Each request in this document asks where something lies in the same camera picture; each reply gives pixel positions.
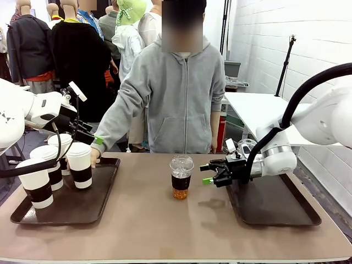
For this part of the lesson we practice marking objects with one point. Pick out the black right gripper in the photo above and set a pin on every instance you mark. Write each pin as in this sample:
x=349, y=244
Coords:
x=236, y=170

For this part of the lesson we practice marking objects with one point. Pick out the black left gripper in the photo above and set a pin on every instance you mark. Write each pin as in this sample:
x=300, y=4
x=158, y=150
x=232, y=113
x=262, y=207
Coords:
x=67, y=119

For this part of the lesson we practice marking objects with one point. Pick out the white paper coffee cup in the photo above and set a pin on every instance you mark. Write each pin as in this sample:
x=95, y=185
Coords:
x=59, y=140
x=37, y=184
x=79, y=167
x=48, y=162

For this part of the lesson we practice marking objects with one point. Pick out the clear plastic domed cup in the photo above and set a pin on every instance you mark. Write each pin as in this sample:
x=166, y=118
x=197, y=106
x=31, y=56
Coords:
x=181, y=176
x=245, y=143

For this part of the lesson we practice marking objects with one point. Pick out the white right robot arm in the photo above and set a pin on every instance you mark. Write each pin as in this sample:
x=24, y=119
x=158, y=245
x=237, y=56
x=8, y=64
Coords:
x=324, y=121

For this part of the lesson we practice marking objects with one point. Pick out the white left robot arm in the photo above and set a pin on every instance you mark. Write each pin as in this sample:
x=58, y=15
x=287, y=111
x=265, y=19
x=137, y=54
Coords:
x=16, y=110

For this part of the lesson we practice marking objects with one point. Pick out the person's right forearm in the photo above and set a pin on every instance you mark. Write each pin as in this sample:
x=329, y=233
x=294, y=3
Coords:
x=110, y=129

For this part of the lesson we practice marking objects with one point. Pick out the dark brown serving tray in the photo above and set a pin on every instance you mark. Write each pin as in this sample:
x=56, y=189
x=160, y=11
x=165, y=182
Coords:
x=82, y=203
x=275, y=203

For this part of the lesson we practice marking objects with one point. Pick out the tray of clutter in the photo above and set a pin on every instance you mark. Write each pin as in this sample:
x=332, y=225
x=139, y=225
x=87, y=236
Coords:
x=236, y=83

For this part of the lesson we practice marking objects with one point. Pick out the person's right hand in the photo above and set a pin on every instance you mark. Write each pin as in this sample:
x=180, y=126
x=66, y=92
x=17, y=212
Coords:
x=95, y=157

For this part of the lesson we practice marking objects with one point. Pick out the person's left hand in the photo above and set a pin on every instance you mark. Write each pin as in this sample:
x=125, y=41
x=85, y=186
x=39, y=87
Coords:
x=213, y=144

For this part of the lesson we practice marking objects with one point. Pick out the red bag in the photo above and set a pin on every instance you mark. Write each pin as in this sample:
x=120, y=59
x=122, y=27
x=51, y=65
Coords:
x=221, y=132

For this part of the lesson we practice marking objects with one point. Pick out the person in grey hoodie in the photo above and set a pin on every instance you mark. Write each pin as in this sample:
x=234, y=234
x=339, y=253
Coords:
x=181, y=104

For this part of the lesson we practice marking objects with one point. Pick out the mannequin in black coat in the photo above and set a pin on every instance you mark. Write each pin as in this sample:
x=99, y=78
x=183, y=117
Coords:
x=79, y=57

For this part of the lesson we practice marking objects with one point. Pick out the white side table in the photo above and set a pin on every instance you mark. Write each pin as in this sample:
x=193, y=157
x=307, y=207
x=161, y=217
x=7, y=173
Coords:
x=261, y=110

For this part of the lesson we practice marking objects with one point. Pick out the white hooded jacket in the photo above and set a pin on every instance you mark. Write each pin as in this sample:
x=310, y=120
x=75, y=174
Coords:
x=127, y=46

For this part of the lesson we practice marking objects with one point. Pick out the grey-green jacket mannequin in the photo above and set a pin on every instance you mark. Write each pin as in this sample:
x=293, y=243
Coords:
x=108, y=30

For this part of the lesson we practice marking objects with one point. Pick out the grey plastic bin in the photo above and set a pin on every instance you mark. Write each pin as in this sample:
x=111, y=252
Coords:
x=232, y=68

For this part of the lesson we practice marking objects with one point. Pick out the mannequin in dark jacket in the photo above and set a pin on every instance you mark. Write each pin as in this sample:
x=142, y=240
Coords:
x=27, y=49

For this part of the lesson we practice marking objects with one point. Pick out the person in blue shirt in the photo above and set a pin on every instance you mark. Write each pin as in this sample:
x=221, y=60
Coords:
x=92, y=20

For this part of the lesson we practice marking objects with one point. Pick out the mannequin in white shirt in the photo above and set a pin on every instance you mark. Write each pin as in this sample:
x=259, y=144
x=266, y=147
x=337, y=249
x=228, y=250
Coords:
x=150, y=26

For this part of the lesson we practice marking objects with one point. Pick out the mannequin with yellow collar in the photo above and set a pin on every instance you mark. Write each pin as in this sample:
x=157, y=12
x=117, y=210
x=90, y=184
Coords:
x=53, y=15

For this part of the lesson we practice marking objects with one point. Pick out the green bucket hat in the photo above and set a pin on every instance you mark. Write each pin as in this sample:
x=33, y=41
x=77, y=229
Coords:
x=130, y=11

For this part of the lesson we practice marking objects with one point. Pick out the black tripod stand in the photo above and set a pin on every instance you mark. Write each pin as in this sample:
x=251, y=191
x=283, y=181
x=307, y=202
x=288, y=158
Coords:
x=286, y=63

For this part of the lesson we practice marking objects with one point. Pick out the black vertical poles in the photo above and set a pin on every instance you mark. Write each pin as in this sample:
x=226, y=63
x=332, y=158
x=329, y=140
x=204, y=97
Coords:
x=225, y=27

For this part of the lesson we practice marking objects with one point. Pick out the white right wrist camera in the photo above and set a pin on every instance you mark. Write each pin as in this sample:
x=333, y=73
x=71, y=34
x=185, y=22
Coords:
x=231, y=145

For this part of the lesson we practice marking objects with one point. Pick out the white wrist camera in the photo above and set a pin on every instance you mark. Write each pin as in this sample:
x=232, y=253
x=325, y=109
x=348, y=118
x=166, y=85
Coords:
x=231, y=145
x=78, y=91

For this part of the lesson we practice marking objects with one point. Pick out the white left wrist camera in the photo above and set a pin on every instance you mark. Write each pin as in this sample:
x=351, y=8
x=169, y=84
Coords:
x=78, y=91

